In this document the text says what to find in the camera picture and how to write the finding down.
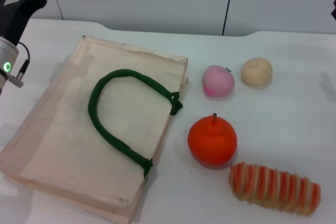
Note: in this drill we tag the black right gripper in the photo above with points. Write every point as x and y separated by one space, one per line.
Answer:
334 9

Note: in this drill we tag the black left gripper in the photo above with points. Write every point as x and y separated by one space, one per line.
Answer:
15 14

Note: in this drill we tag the pink peach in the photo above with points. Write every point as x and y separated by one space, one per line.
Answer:
218 82

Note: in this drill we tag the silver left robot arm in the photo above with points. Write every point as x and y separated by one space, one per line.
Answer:
6 56

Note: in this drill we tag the beige round bun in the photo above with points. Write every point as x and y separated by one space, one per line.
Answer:
256 72

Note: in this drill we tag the thin black pole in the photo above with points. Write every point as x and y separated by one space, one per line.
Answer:
228 6

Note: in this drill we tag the orange fruit with stem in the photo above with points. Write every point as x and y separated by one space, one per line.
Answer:
212 142

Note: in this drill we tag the orange striped bread loaf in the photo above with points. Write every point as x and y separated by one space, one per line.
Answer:
275 188

